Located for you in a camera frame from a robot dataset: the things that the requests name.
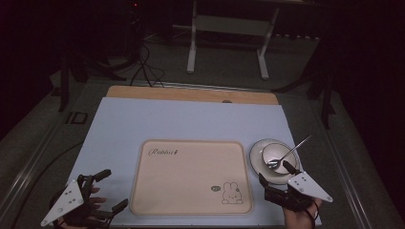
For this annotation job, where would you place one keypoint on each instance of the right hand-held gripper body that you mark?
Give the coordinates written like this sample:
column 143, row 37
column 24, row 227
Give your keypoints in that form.
column 307, row 187

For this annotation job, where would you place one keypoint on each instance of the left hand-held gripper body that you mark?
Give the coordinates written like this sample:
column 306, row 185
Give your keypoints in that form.
column 63, row 201

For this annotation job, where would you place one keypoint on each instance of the white bowl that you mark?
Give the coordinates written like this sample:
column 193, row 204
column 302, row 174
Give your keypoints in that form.
column 277, row 152

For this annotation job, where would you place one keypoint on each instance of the person's left hand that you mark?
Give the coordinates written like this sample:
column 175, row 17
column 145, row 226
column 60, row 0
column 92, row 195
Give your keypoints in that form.
column 95, row 201

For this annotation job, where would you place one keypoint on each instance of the person's right hand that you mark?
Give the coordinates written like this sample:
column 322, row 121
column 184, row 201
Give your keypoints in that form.
column 299, row 219

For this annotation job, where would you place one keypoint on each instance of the metal spoon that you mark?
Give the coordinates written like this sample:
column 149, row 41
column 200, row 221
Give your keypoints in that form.
column 292, row 151

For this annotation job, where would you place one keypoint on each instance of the black stand legs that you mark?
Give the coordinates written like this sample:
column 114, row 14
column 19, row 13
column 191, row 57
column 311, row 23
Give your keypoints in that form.
column 324, row 106
column 64, row 90

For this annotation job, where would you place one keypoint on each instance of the beige placemat with rabbit print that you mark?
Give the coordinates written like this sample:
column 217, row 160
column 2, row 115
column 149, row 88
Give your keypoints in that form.
column 191, row 178

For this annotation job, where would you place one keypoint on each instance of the light blue table mat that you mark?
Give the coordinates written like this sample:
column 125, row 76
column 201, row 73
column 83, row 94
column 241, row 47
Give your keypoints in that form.
column 159, row 120

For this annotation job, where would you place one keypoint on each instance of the metal floor rail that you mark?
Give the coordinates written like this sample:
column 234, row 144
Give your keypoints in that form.
column 344, row 178
column 31, row 163

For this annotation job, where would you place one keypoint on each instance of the black rectangular floor frame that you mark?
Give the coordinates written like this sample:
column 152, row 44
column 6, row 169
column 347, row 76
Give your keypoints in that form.
column 68, row 118

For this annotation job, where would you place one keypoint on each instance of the white metal stand frame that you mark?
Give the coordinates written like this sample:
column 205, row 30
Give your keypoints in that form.
column 192, row 47

